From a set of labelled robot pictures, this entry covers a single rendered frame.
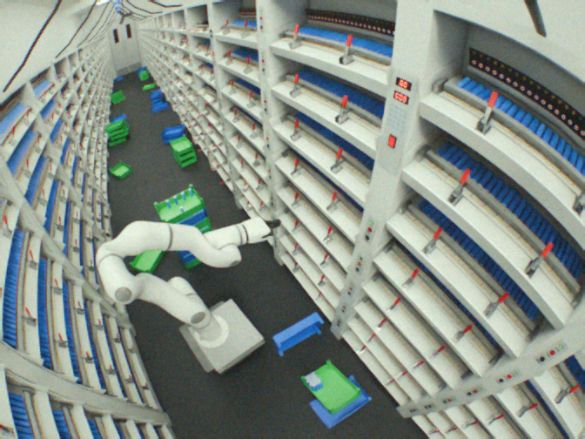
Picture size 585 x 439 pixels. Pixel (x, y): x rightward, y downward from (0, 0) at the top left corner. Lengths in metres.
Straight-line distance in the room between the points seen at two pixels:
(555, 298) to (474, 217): 0.31
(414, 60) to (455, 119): 0.16
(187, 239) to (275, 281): 1.15
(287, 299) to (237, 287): 0.37
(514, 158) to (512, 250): 0.22
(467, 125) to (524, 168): 0.15
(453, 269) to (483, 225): 0.19
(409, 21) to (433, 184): 0.40
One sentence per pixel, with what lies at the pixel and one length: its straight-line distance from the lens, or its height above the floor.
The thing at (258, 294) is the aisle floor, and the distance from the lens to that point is 1.95.
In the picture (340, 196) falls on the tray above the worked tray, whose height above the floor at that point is 0.96.
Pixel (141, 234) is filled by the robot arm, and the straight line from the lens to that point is 0.86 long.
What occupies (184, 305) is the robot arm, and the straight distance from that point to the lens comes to 1.10.
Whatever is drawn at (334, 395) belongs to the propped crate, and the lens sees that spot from 1.64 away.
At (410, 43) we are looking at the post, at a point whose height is 1.63.
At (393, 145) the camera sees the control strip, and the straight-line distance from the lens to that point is 0.73.
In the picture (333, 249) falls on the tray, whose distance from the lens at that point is 1.26.
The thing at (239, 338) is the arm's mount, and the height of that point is 0.35.
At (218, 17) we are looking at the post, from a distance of 1.81.
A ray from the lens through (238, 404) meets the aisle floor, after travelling 1.75.
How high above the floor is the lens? 1.71
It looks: 47 degrees down
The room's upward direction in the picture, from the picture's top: 1 degrees counter-clockwise
